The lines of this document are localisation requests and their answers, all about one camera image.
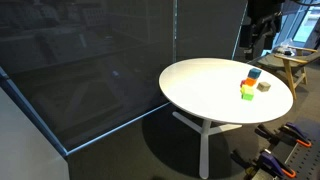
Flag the wooden armchair grey cushion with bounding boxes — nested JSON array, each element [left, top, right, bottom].
[[248, 45, 320, 100]]

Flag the clear plastic bag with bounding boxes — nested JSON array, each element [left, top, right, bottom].
[[274, 39, 297, 57]]

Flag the white table base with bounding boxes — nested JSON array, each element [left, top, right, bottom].
[[172, 110, 243, 180]]

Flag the purple orange spring clamp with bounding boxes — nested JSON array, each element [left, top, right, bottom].
[[254, 121, 313, 149], [230, 148, 297, 180]]

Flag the yellow-green block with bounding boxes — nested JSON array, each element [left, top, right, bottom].
[[240, 84, 255, 96]]

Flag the blue block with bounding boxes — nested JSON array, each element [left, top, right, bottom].
[[247, 67, 263, 80]]

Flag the grey block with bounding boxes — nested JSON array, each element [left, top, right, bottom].
[[256, 81, 272, 93]]

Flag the orange block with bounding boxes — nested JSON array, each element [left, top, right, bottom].
[[244, 77, 258, 87]]

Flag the black perforated board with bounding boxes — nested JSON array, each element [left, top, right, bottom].
[[266, 131, 320, 180]]

